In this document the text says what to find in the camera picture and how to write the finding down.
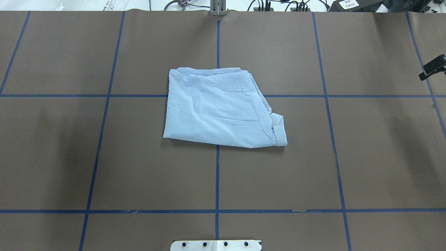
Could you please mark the light blue button-up shirt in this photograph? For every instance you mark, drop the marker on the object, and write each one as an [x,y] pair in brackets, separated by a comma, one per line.
[222,107]

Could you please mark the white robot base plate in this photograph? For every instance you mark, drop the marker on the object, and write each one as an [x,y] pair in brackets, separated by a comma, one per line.
[216,245]

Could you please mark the grey aluminium frame post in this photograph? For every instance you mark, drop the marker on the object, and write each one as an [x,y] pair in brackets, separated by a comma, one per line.
[218,8]

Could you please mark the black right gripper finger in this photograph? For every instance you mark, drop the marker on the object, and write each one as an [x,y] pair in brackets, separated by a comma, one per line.
[436,65]

